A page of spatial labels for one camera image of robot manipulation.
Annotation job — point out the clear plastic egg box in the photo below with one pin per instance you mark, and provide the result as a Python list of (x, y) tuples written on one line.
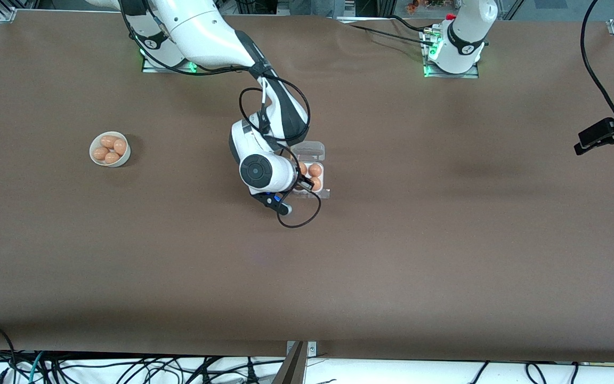
[(315, 152)]

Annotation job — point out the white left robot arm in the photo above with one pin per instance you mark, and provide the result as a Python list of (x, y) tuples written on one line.
[(461, 37)]

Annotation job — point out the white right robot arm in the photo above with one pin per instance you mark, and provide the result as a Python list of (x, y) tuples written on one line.
[(200, 32)]

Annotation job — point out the white round bowl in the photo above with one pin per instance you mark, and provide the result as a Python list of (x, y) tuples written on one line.
[(124, 160)]

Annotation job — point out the person in jeans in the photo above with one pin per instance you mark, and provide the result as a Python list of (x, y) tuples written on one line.
[(312, 5)]

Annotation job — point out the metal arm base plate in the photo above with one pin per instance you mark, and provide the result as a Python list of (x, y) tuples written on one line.
[(152, 68), (451, 76)]

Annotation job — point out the metal pole bracket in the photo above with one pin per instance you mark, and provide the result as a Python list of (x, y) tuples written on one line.
[(312, 349)]

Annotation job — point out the metal camera pole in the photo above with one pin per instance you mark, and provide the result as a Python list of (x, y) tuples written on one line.
[(291, 370)]

